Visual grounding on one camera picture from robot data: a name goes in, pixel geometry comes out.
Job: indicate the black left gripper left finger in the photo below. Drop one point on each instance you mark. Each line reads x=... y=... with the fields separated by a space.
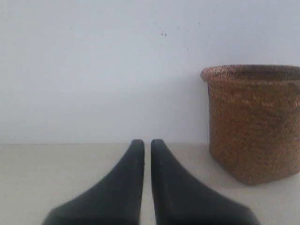
x=114 y=200

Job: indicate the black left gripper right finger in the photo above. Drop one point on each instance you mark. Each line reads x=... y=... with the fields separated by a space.
x=181 y=199

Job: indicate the brown woven wicker basket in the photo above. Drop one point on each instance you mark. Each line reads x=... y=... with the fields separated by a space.
x=255 y=120

